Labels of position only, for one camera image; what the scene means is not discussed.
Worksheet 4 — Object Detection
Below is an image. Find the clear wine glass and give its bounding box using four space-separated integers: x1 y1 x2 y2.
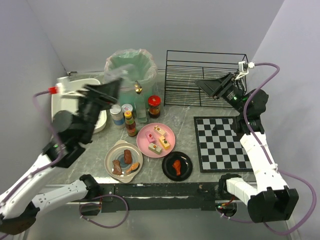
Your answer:
104 64 137 86
171 115 181 127

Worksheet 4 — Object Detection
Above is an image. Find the white jar blue label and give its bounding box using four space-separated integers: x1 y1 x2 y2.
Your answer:
109 104 125 129

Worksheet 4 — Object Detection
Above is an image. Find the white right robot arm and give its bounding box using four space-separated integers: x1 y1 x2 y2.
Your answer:
194 73 299 223

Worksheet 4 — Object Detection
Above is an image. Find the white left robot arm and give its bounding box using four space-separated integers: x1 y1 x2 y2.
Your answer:
0 77 123 237

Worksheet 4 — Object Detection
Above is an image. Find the pink plate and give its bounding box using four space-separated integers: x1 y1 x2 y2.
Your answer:
136 122 176 158

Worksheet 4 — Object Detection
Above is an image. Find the black white chessboard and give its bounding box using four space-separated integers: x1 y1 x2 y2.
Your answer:
193 116 253 173

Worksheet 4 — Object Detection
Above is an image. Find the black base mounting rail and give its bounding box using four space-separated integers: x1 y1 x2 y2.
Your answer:
100 182 231 211

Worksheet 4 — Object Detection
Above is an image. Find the beige bowl with handles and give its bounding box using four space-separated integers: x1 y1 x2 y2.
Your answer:
104 140 143 184

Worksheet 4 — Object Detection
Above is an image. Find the yellow cake piece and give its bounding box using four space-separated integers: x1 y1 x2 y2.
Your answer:
159 135 171 150

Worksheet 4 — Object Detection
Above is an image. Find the pink cake piece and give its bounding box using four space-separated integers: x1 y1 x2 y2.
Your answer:
145 130 155 143

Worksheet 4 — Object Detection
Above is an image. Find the white plastic wash basin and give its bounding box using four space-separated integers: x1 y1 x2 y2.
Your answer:
51 78 107 134

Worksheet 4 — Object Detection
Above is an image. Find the brown meat slice lower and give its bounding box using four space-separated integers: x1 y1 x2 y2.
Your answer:
112 159 122 176

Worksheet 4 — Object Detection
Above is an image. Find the silver lid spice jar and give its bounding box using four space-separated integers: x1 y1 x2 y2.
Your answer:
121 103 134 115

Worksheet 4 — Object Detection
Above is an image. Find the green white cake piece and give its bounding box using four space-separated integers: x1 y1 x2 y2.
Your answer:
148 142 162 155

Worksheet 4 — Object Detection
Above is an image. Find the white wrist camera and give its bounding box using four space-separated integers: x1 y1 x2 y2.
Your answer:
238 61 255 77
48 77 86 100

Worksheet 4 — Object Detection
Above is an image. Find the black small plate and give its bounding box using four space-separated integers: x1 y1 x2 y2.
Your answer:
161 151 193 182

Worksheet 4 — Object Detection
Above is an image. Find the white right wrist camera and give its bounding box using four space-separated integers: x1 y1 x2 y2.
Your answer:
238 61 255 77

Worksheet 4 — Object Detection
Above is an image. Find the green bin with pink bag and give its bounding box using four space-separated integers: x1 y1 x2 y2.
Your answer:
104 49 158 106

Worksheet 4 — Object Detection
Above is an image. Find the cream cake piece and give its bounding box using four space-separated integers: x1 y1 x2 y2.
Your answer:
154 125 167 136

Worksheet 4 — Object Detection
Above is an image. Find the black wire dish rack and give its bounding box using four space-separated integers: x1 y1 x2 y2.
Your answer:
162 50 248 109

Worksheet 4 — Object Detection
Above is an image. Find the orange salmon piece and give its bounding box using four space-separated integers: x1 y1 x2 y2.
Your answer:
125 162 140 175

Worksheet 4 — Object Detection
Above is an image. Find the glass oil bottle gold spout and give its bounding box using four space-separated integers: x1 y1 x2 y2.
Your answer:
134 81 148 123

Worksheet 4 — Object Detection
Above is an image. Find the brown meat slice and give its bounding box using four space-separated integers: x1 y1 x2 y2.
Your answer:
124 149 133 165
112 159 122 176

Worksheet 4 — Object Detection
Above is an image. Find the brown meat slice upper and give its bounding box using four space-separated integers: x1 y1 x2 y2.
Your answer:
124 149 133 165

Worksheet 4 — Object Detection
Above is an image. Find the red fried chicken drumstick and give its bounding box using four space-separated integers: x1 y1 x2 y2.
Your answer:
172 159 181 176

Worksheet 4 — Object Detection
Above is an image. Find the red lid sauce jar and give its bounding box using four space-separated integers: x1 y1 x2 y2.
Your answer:
148 95 161 119

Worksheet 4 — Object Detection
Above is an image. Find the brown sauce bottle yellow cap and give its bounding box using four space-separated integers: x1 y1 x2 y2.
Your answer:
124 111 138 137

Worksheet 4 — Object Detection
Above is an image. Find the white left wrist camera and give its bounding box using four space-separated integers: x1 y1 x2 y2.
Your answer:
48 77 86 100

